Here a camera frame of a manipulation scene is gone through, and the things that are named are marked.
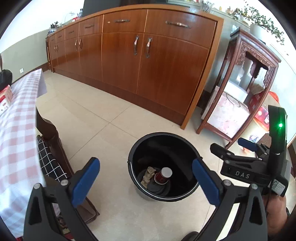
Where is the dark wooden chair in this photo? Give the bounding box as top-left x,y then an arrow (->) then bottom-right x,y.
36,109 -> 100,224

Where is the long wooden sideboard cabinet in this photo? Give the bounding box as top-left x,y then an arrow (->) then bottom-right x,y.
46,4 -> 224,129

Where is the potted green plant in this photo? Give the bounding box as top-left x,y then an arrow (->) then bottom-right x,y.
230,5 -> 285,46

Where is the pink floral gift bag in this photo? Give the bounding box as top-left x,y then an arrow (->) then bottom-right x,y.
207,92 -> 250,138

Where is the red paper cup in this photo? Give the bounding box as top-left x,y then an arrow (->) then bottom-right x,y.
154,167 -> 173,185

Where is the black white grid cushion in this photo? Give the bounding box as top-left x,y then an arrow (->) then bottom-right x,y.
37,135 -> 68,182

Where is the person's right hand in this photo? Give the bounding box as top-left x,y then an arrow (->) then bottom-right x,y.
262,194 -> 288,237

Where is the black trash bucket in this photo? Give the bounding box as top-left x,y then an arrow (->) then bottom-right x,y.
127,132 -> 200,202

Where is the carved dark wood stand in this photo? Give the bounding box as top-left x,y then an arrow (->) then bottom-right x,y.
197,28 -> 281,148

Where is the crumpled brown paper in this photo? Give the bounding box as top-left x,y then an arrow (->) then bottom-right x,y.
140,167 -> 156,189

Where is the red white milk carton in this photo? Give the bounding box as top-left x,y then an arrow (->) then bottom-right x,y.
0,85 -> 13,115

